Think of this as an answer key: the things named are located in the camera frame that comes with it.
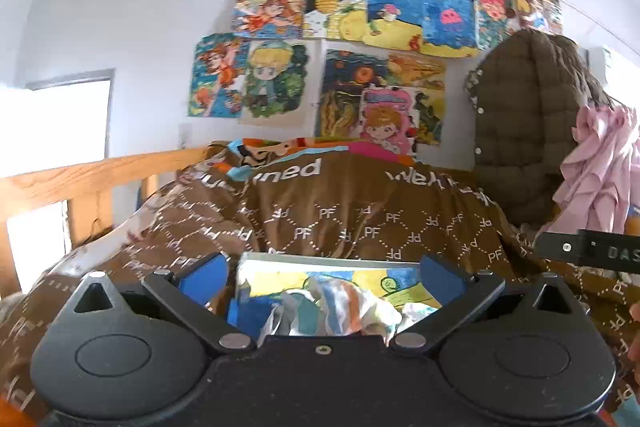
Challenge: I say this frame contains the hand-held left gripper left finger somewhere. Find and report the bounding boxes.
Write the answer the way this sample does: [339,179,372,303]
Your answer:
[60,251,257,356]

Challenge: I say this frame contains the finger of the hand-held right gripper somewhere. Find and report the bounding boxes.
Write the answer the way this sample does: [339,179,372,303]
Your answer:
[531,230,589,266]

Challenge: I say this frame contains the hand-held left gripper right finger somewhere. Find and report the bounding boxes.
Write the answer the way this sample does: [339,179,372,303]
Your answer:
[391,253,590,355]

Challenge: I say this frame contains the plain white cloth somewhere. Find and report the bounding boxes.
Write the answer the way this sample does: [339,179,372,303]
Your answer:
[399,301,442,329]

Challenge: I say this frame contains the person's right hand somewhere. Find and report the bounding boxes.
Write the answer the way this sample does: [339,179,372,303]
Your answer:
[627,302,640,388]

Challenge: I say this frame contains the pink garment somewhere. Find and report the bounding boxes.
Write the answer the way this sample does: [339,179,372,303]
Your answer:
[551,103,640,238]

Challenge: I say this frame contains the brown puffer jacket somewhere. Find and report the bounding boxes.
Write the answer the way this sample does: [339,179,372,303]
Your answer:
[464,29,617,227]

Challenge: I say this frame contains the brown printed duvet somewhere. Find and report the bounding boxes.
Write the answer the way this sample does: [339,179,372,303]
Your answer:
[0,137,640,427]

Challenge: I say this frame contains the pink brown-haired figure poster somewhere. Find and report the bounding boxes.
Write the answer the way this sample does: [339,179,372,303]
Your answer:
[359,86,420,156]

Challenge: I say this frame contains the white air conditioner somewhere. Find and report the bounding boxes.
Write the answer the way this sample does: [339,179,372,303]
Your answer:
[586,46,640,85]

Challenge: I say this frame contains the bright window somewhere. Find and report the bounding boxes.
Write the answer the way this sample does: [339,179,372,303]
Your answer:
[0,68,117,268]

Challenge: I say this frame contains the wooden bed rail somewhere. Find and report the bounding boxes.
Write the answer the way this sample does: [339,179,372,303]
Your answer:
[0,146,217,300]

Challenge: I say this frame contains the mermaid wall poster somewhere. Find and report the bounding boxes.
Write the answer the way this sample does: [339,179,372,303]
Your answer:
[187,33,252,118]

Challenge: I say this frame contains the blond figure wall poster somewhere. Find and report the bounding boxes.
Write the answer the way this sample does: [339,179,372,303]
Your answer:
[239,38,315,126]

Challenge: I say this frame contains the red-haired figure wall poster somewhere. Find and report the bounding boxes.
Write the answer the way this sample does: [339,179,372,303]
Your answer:
[474,0,517,52]

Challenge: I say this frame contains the colourful narrow wall poster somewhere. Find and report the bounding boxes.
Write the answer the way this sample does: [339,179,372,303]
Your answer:
[506,0,565,36]

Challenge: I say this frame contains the blue sea wall poster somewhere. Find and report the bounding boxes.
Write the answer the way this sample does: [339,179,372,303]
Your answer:
[361,0,479,58]

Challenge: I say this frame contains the orange-haired figure wall poster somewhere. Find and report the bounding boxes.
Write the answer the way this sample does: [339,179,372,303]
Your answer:
[231,0,307,40]

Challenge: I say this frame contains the yellow beehive wall poster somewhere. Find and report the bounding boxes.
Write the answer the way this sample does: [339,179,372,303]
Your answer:
[304,0,369,41]

